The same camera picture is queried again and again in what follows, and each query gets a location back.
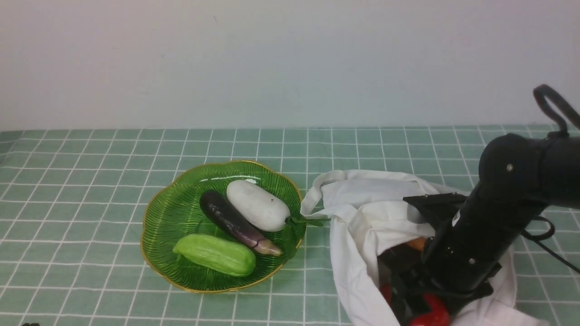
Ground purple eggplant in bowl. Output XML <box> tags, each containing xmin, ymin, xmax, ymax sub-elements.
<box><xmin>199</xmin><ymin>190</ymin><xmax>283</xmax><ymax>257</ymax></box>

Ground green glass bowl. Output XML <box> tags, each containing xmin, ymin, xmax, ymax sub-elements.
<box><xmin>141</xmin><ymin>160</ymin><xmax>306</xmax><ymax>293</ymax></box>

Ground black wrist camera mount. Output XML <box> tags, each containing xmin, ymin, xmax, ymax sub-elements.
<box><xmin>403</xmin><ymin>192</ymin><xmax>467</xmax><ymax>230</ymax></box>

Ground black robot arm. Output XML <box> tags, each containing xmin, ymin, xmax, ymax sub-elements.
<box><xmin>381</xmin><ymin>132</ymin><xmax>579</xmax><ymax>326</ymax></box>

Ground orange potato-like vegetable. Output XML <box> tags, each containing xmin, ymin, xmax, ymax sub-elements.
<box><xmin>405</xmin><ymin>237</ymin><xmax>427</xmax><ymax>252</ymax></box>

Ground red bell pepper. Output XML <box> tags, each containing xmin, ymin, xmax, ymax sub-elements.
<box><xmin>379</xmin><ymin>283</ymin><xmax>451</xmax><ymax>326</ymax></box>

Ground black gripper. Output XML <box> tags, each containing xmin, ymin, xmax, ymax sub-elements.
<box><xmin>387</xmin><ymin>221</ymin><xmax>501</xmax><ymax>323</ymax></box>

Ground light green gourd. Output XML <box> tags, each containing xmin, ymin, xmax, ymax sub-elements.
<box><xmin>173</xmin><ymin>234</ymin><xmax>256</xmax><ymax>277</ymax></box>

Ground white cloth bag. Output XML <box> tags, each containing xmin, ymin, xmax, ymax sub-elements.
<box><xmin>301</xmin><ymin>170</ymin><xmax>549</xmax><ymax>326</ymax></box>

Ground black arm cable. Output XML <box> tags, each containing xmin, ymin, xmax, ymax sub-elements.
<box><xmin>521</xmin><ymin>84</ymin><xmax>580</xmax><ymax>274</ymax></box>

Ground white radish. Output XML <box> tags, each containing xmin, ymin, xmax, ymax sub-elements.
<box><xmin>226</xmin><ymin>180</ymin><xmax>290</xmax><ymax>232</ymax></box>

